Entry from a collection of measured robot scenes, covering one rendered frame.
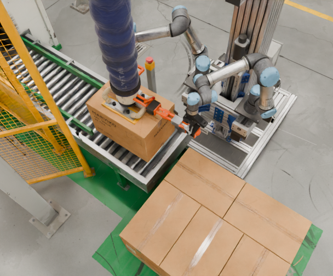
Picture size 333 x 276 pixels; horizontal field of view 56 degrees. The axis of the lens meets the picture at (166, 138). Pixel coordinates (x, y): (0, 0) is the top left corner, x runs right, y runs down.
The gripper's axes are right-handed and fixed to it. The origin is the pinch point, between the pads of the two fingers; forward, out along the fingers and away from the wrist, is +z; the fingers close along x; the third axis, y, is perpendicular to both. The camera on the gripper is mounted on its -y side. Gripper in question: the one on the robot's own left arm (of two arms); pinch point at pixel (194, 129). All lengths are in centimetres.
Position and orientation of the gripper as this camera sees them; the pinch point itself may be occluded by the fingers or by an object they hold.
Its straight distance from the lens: 223.6
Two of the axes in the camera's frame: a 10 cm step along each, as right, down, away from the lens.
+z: 0.3, 5.3, 8.5
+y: -8.1, -4.8, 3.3
